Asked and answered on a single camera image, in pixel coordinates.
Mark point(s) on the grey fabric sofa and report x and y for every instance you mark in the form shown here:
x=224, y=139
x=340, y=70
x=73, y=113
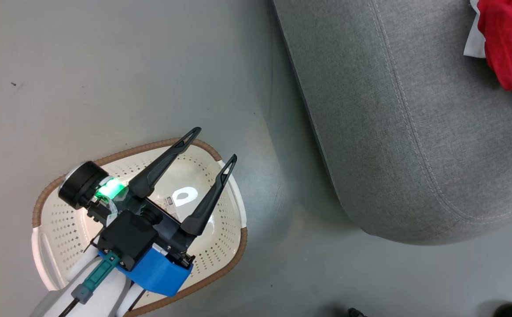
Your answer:
x=392, y=132

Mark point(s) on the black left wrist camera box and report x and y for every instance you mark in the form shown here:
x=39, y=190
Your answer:
x=128, y=237

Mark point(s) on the small printed basket sticker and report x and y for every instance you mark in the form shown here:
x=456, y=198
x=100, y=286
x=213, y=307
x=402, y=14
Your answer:
x=171, y=203

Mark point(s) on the red and white garment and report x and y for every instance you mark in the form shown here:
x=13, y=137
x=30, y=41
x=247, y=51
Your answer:
x=506, y=39

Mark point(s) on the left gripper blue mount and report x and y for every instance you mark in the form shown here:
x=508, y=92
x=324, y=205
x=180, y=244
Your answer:
x=163, y=273

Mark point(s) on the white perforated laundry basket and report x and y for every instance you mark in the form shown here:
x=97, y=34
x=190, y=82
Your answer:
x=62, y=229

